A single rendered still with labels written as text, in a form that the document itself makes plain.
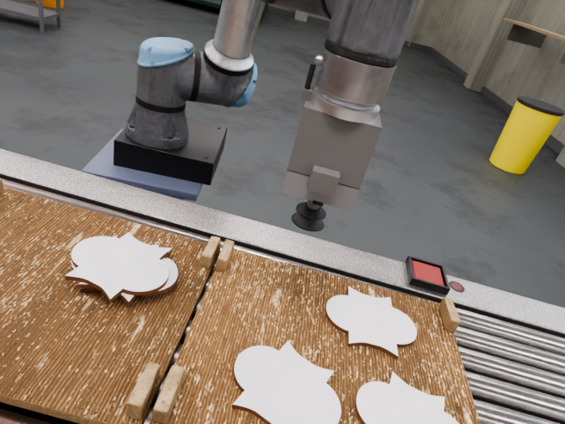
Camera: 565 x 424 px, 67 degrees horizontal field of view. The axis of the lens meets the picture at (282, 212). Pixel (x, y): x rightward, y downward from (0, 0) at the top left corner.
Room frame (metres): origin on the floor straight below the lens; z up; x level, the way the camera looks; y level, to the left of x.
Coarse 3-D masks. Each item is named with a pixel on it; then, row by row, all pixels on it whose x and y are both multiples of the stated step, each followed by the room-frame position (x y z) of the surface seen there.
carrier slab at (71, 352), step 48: (0, 240) 0.47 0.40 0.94; (48, 240) 0.50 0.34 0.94; (144, 240) 0.56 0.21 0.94; (192, 240) 0.59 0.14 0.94; (0, 288) 0.39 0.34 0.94; (48, 288) 0.41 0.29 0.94; (192, 288) 0.48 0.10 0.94; (0, 336) 0.32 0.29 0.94; (48, 336) 0.33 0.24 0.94; (96, 336) 0.35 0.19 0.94; (144, 336) 0.37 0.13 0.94; (0, 384) 0.26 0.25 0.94; (48, 384) 0.27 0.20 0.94; (96, 384) 0.29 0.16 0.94
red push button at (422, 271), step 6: (414, 264) 0.71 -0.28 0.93; (420, 264) 0.72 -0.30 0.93; (426, 264) 0.73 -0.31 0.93; (414, 270) 0.69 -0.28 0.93; (420, 270) 0.70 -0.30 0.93; (426, 270) 0.70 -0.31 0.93; (432, 270) 0.71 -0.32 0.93; (438, 270) 0.72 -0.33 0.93; (420, 276) 0.68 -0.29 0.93; (426, 276) 0.68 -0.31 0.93; (432, 276) 0.69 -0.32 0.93; (438, 276) 0.70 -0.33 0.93; (432, 282) 0.67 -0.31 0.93; (438, 282) 0.68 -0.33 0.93
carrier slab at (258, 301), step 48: (240, 288) 0.51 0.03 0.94; (288, 288) 0.54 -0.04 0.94; (336, 288) 0.57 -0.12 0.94; (192, 336) 0.39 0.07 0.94; (240, 336) 0.41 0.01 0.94; (288, 336) 0.44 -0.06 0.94; (336, 336) 0.46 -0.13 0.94; (432, 336) 0.52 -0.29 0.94; (192, 384) 0.32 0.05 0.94; (336, 384) 0.38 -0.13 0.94; (432, 384) 0.42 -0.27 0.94
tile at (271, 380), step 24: (240, 360) 0.37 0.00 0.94; (264, 360) 0.38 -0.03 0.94; (288, 360) 0.39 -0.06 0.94; (240, 384) 0.33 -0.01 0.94; (264, 384) 0.34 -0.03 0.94; (288, 384) 0.35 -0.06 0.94; (312, 384) 0.36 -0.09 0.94; (240, 408) 0.31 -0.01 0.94; (264, 408) 0.31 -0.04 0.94; (288, 408) 0.32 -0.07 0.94; (312, 408) 0.33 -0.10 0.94; (336, 408) 0.34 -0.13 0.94
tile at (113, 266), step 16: (96, 240) 0.49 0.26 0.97; (112, 240) 0.50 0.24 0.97; (128, 240) 0.51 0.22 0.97; (80, 256) 0.45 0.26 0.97; (96, 256) 0.46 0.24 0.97; (112, 256) 0.47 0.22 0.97; (128, 256) 0.47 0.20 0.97; (144, 256) 0.48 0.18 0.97; (160, 256) 0.49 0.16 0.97; (80, 272) 0.42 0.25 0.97; (96, 272) 0.43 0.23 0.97; (112, 272) 0.43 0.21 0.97; (128, 272) 0.44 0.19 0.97; (144, 272) 0.45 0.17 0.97; (160, 272) 0.46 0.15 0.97; (96, 288) 0.41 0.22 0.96; (112, 288) 0.41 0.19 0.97; (128, 288) 0.41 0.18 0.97; (144, 288) 0.42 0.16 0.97; (160, 288) 0.43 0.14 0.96
